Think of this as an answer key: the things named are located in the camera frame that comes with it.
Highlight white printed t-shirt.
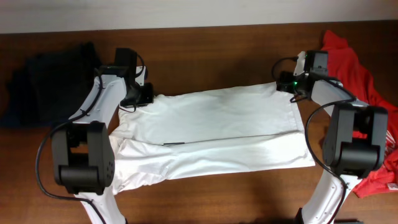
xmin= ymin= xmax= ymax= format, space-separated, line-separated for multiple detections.
xmin=109 ymin=83 xmax=314 ymax=194

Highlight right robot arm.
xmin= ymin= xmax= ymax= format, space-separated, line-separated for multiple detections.
xmin=272 ymin=50 xmax=388 ymax=224

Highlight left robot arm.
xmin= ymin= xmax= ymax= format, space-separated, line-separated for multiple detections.
xmin=49 ymin=48 xmax=154 ymax=223

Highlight red t-shirt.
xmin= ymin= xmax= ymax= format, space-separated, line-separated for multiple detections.
xmin=322 ymin=30 xmax=397 ymax=198

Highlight folded black garment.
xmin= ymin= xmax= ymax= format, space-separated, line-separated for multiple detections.
xmin=18 ymin=42 xmax=102 ymax=125

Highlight folded navy garment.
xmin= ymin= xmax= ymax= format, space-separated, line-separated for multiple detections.
xmin=1 ymin=67 xmax=68 ymax=128

